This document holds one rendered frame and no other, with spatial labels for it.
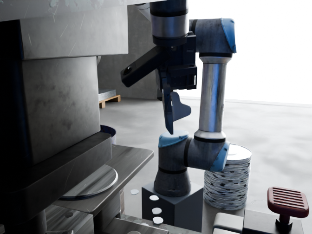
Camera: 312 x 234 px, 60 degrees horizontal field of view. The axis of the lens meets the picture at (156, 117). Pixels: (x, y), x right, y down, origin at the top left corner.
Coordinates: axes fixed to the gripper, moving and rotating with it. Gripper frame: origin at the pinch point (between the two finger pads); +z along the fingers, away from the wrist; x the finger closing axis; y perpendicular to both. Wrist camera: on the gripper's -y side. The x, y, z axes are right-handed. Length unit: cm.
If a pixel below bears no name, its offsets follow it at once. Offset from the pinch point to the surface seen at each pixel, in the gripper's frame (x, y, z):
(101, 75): 465, -60, 199
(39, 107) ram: -30.5, -16.1, -23.8
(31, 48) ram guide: -32.1, -14.6, -30.1
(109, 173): -19.3, -12.6, -2.7
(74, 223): -31.3, -16.5, -6.7
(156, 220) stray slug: -19.1, -5.1, 12.7
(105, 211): -24.3, -13.7, 0.7
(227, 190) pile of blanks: 53, 46, 97
